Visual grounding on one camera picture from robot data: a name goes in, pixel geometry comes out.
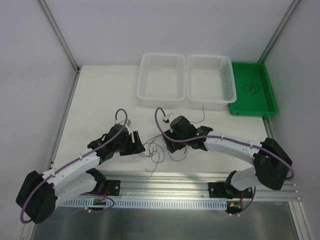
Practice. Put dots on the green plastic tray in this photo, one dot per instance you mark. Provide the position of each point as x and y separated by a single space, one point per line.
255 96

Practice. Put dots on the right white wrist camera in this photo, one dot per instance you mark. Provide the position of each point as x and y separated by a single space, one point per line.
168 119

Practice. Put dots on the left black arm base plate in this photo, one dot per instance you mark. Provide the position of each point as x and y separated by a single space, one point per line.
112 188

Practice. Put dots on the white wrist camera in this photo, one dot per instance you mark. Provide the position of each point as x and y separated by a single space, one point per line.
168 119
126 123

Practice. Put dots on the aluminium frame post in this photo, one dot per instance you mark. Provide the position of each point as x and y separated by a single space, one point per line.
288 14
59 35

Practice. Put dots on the white slotted cable duct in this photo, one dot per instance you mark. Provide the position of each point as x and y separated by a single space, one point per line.
131 203

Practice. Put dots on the right white perforated basket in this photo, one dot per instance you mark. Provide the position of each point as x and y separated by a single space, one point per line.
210 82

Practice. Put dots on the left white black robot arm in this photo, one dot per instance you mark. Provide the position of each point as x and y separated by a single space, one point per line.
41 193

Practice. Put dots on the white perforated basket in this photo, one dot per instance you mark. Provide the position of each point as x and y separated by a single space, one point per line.
210 82
161 80

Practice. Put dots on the left white perforated basket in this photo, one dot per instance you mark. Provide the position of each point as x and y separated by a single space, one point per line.
161 80

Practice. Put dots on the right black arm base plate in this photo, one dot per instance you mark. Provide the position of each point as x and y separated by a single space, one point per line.
219 190

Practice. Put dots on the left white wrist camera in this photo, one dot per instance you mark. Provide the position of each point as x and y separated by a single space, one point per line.
126 123

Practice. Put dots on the aluminium table edge rail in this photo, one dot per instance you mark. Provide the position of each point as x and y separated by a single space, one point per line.
188 186

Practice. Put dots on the aluminium frame post right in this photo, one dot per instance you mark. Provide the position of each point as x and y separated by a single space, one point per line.
288 14

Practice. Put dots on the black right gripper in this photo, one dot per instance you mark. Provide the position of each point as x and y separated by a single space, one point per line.
170 143

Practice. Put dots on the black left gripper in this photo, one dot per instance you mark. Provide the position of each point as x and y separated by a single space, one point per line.
130 144

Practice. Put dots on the aluminium frame post left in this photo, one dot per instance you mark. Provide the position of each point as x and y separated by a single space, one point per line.
59 35

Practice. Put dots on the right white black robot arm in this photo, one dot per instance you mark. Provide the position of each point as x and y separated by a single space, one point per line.
270 165

